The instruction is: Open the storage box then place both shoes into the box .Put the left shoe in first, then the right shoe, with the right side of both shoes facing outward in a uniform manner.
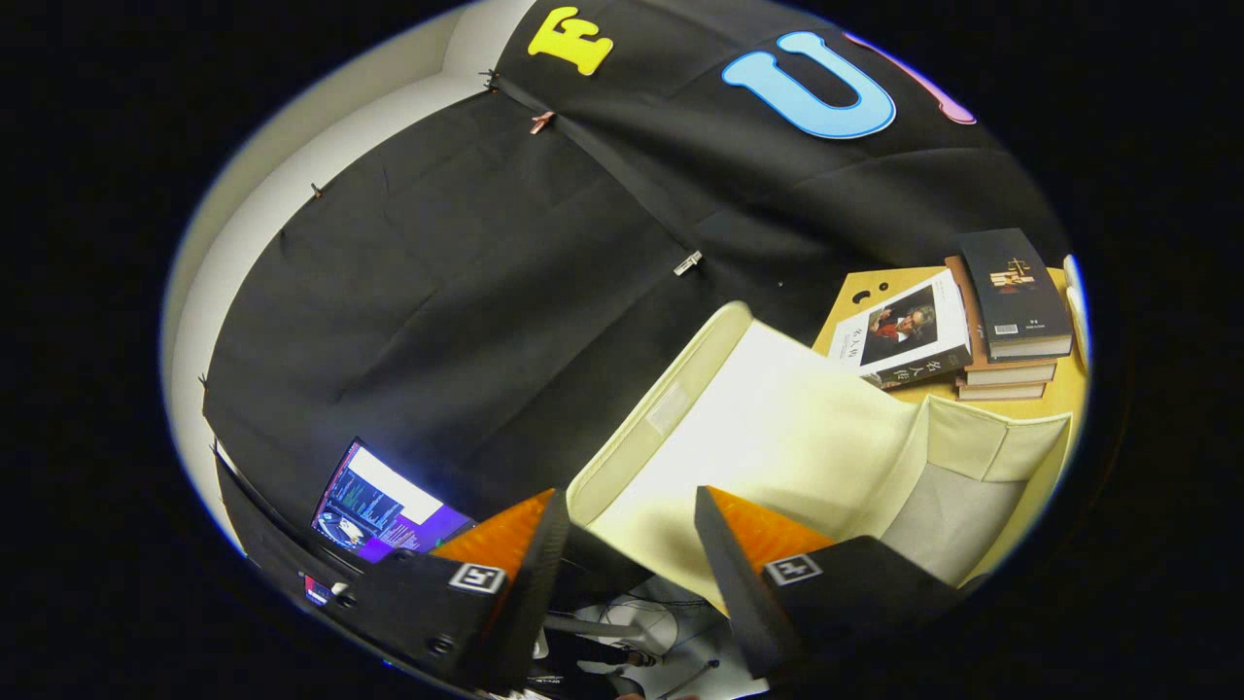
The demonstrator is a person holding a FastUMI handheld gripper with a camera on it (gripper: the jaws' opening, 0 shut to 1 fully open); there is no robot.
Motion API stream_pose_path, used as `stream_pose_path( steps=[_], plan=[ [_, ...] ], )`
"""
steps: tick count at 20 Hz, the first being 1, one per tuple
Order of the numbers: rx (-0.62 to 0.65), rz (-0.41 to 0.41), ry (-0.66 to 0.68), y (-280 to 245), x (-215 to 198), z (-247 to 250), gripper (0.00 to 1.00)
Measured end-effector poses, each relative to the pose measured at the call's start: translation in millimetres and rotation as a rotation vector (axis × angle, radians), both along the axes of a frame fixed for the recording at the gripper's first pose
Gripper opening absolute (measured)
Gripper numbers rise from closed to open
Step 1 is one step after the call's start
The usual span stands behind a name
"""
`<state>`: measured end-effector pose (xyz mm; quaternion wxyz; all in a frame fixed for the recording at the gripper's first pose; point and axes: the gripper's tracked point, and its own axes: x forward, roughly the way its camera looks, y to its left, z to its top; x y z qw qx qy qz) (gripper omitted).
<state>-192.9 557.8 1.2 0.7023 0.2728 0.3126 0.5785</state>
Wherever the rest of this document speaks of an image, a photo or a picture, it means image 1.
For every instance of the silver clip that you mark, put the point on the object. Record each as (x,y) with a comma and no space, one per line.
(687,262)

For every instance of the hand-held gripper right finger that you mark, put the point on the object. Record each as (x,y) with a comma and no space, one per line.
(739,603)

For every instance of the grey fabric storage box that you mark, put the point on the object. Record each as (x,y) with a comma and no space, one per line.
(777,418)

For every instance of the brown cover book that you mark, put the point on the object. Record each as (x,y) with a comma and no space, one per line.
(1011,372)
(1001,392)

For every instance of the copper clip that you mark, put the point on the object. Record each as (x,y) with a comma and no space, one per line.
(542,122)

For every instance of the computer monitor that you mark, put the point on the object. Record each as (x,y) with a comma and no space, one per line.
(379,506)

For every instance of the black backdrop cloth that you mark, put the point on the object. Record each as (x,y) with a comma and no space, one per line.
(466,292)

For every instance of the white portrait cover book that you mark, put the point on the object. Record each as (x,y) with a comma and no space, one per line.
(909,335)

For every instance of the white plush toy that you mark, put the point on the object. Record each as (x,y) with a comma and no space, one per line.
(1075,297)

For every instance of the black hardcover book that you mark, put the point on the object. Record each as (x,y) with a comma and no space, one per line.
(1011,282)

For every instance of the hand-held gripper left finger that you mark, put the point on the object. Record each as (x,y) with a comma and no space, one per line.
(530,612)

